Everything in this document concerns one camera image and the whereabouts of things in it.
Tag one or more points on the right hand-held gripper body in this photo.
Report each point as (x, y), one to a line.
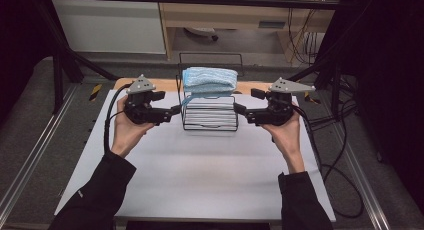
(273, 111)

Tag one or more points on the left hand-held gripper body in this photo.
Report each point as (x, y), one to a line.
(143, 110)

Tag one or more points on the blue striped towel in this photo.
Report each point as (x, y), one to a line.
(210, 80)

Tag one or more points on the person's left hand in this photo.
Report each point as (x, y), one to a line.
(128, 133)

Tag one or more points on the person's right hand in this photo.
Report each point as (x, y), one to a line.
(286, 140)

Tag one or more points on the yellow black tape strip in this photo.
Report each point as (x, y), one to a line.
(311, 98)
(95, 92)

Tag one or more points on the white table mat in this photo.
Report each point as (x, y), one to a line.
(206, 166)

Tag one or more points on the office chair base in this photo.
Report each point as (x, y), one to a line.
(203, 32)

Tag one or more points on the light wooden desk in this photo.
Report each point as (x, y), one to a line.
(233, 16)

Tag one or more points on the white cabinet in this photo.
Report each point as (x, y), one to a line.
(106, 26)

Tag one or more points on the black metal frame strut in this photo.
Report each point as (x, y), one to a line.
(63, 60)
(328, 73)

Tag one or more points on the aluminium rail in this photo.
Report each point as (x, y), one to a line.
(363, 186)
(35, 145)

